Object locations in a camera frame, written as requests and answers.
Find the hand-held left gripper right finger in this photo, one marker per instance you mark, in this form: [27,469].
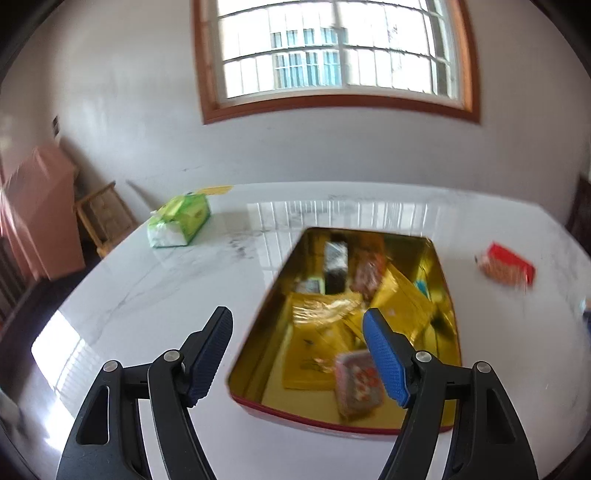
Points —
[385,355]

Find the red snack packet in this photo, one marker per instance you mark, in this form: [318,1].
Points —
[508,267]

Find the wooden chair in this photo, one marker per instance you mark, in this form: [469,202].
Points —
[104,217]

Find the small gold foil packet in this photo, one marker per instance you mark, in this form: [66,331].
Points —
[323,309]

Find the pink cabinet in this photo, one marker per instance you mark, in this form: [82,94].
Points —
[41,212]

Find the dark blue snack packet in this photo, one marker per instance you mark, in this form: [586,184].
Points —
[335,267]

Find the yellow snack packet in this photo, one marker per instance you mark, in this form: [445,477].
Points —
[309,360]

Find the gold tin box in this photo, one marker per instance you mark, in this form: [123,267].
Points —
[270,364]

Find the pink patterned snack packet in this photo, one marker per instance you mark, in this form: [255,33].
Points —
[358,383]

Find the brown snack packet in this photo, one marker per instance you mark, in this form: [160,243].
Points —
[368,277]

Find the wooden framed window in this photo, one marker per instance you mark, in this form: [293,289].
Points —
[337,46]

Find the large gold foil packet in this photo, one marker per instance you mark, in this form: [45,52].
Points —
[406,304]

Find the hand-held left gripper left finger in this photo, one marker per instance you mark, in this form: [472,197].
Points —
[210,350]

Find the green tissue pack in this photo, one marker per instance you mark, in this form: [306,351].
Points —
[178,221]

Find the yellow card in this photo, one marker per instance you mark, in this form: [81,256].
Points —
[214,190]

